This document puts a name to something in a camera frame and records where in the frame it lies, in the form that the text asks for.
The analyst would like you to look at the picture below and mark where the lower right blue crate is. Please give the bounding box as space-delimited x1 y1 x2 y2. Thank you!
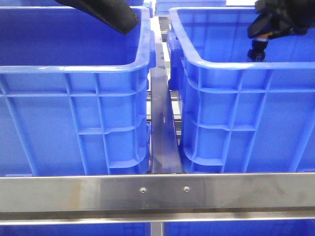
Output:
164 219 315 236

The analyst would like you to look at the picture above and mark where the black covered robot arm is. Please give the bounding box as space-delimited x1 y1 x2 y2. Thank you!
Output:
57 0 315 39

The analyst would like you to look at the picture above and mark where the left rail screw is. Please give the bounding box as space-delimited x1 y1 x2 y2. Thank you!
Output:
139 187 147 193

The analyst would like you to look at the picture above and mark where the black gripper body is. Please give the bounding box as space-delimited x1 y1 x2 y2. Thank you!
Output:
247 0 315 39

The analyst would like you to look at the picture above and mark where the right blue plastic crate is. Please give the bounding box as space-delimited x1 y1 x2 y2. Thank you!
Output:
167 7 315 173

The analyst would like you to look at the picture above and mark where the stainless steel front rail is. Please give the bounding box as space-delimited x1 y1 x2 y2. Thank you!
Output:
0 173 315 225

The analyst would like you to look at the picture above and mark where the left blue plastic crate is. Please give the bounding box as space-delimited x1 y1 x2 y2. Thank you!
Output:
0 6 156 177

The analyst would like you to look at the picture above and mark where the far left blue crate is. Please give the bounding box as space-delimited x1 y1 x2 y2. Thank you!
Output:
0 0 153 18

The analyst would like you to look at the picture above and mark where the steel vertical post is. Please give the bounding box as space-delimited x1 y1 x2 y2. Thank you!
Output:
150 222 164 236

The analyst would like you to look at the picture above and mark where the far right blue crate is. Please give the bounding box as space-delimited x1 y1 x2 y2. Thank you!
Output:
155 0 226 16

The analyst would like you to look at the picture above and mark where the yellow mushroom push button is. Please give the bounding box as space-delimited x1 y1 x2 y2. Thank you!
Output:
248 34 269 62

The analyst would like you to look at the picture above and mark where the blue plastic crate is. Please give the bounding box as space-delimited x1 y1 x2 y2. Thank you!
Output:
167 7 315 173
0 6 156 177

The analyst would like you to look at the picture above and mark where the lower left blue crate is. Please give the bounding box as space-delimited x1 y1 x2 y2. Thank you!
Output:
0 223 151 236

